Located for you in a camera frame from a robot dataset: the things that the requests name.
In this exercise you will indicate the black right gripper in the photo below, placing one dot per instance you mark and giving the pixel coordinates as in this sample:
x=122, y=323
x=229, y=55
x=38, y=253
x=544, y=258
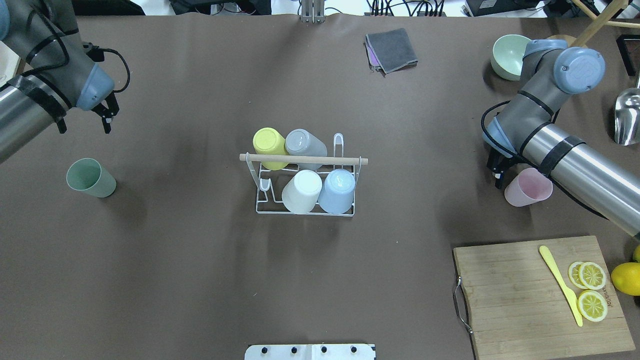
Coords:
x=498, y=169

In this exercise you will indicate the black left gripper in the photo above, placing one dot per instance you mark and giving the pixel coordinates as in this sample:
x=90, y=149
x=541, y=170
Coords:
x=107, y=114

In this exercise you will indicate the pink plastic cup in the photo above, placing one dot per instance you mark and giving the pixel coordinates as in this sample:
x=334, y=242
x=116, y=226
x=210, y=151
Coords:
x=528, y=187

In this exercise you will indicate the green plastic cup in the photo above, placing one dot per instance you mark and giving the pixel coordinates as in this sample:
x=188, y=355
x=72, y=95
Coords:
x=89, y=177

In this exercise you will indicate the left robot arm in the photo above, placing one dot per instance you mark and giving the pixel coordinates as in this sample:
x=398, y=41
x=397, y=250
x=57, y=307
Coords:
x=64, y=73

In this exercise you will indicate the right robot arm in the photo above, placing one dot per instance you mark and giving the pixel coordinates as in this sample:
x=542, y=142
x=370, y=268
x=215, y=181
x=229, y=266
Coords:
x=552, y=72

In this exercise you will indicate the light blue plastic cup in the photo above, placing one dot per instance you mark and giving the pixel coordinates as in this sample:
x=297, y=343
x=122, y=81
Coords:
x=337, y=193

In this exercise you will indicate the yellow plastic cup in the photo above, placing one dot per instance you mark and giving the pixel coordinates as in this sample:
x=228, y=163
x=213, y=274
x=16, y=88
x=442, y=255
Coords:
x=268, y=141

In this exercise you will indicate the grey plastic cup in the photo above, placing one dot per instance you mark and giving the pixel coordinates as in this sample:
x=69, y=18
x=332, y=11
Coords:
x=301, y=143

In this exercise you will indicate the white plastic cup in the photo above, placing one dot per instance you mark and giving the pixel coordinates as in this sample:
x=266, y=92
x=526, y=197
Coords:
x=300, y=195

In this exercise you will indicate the beige plastic tray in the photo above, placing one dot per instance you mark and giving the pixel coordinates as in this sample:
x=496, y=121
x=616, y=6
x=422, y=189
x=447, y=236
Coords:
x=10, y=65

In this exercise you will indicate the yellow plastic knife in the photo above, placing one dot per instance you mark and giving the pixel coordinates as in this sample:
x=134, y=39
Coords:
x=568, y=293

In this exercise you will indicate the mint green bowl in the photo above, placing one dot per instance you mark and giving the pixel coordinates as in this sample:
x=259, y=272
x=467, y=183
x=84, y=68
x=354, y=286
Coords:
x=507, y=56

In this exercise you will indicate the lemon slice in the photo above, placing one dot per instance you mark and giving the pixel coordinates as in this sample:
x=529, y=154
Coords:
x=592, y=276
x=592, y=305
x=573, y=274

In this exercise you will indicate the metal scoop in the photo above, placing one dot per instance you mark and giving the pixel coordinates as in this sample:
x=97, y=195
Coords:
x=627, y=116

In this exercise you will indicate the bamboo cutting board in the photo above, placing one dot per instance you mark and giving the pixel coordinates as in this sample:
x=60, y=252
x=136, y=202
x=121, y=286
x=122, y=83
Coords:
x=517, y=311

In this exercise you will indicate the grey folded cloth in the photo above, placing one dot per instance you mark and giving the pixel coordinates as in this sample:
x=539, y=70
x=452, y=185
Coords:
x=393, y=50

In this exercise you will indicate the purple cloth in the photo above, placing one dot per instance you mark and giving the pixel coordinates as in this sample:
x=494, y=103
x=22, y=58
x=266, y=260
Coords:
x=372, y=58

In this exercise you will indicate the whole yellow lemon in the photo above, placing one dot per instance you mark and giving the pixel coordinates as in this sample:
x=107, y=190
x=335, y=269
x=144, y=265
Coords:
x=626, y=278
x=636, y=254

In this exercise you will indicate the wooden mug tree stand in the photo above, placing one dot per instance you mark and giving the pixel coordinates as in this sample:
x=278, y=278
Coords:
x=597, y=22

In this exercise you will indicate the white wire cup rack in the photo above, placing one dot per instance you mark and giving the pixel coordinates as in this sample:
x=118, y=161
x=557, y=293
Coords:
x=271, y=173

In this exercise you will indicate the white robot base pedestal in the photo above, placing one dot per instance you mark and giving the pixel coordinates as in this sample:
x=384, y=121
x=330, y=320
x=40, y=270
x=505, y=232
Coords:
x=322, y=351

